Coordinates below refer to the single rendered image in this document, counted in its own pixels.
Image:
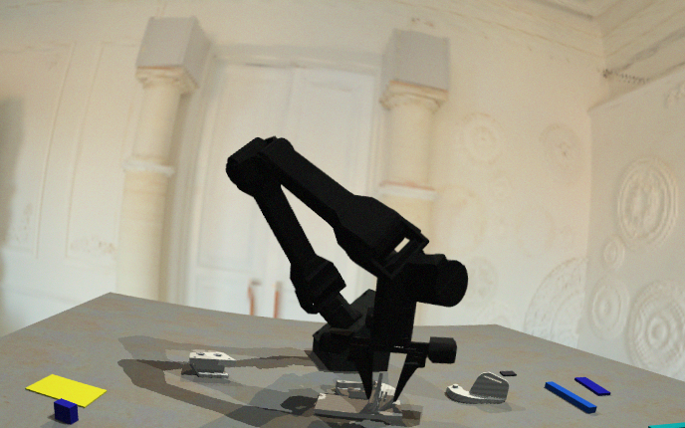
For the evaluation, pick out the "yellow flat plate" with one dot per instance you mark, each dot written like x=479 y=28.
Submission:
x=58 y=387

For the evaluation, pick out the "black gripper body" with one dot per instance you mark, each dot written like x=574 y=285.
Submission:
x=392 y=325

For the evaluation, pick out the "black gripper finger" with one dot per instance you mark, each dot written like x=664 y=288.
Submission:
x=407 y=369
x=364 y=368

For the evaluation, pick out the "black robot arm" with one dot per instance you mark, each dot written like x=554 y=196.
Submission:
x=365 y=228

